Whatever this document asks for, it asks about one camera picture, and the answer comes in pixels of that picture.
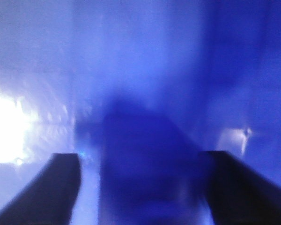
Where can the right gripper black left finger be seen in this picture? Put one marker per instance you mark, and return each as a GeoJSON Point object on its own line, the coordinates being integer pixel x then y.
{"type": "Point", "coordinates": [50, 197]}

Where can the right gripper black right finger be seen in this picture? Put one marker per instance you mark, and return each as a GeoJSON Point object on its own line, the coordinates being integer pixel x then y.
{"type": "Point", "coordinates": [237, 195]}

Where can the blue bottle-shaped part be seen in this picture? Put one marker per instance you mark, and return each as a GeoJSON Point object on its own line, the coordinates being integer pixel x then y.
{"type": "Point", "coordinates": [150, 173]}

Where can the blue destination bin right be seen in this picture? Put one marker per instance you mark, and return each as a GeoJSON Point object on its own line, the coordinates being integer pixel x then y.
{"type": "Point", "coordinates": [212, 66]}

